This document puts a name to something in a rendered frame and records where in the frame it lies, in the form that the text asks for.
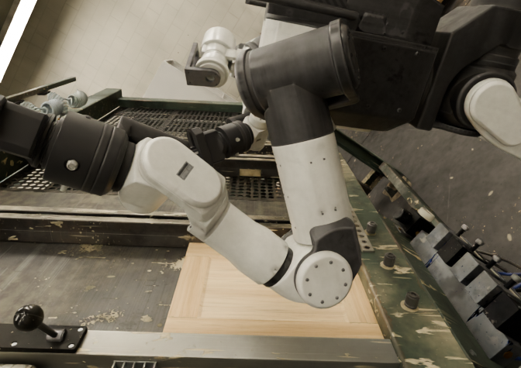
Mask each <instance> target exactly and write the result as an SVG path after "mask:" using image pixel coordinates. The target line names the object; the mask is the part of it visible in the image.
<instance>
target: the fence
mask: <svg viewBox="0 0 521 368"><path fill-rule="evenodd" d="M113 360H125V361H154V362H157V368H399V364H400V362H399V359H398V357H397V355H396V353H395V350H394V348H393V345H392V342H391V340H390V339H355V338H329V337H302V336H276V335H224V334H197V333H171V332H119V331H92V330H88V331H87V333H86V334H85V337H84V338H83V340H82V342H81V344H80V345H79V347H78V350H77V352H76V353H23V352H0V364H29V365H31V366H35V367H36V368H112V364H113Z"/></svg>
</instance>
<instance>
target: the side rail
mask: <svg viewBox="0 0 521 368"><path fill-rule="evenodd" d="M119 107H127V108H159V109H175V110H192V111H208V112H240V113H242V111H243V103H242V102H229V101H197V100H181V99H165V98H133V97H122V98H120V99H119Z"/></svg>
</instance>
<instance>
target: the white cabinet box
mask: <svg viewBox="0 0 521 368"><path fill-rule="evenodd" d="M143 98H165V99H181V100H197V101H229V102H238V101H236V100H235V99H233V98H231V97H230V96H229V95H227V94H225V93H224V92H222V91H220V90H219V89H218V88H209V87H204V86H192V85H187V81H186V77H185V67H183V66H182V65H180V64H179V63H178V62H176V61H175V60H173V59H170V60H163V62H162V63H161V65H160V67H159V69H158V70H157V73H156V74H155V76H154V78H153V80H152V81H151V82H150V85H149V87H148V89H147V90H146V92H145V94H144V96H143Z"/></svg>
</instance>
